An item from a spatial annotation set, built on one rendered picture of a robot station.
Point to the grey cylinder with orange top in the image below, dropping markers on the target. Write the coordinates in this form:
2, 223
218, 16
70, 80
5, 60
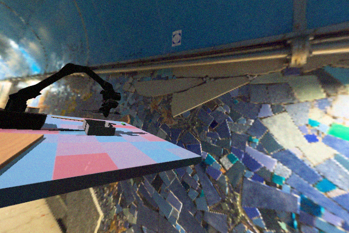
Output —
32, 109

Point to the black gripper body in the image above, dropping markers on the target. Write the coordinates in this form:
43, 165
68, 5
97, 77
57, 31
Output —
107, 101

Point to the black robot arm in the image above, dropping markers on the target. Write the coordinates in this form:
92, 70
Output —
17, 101

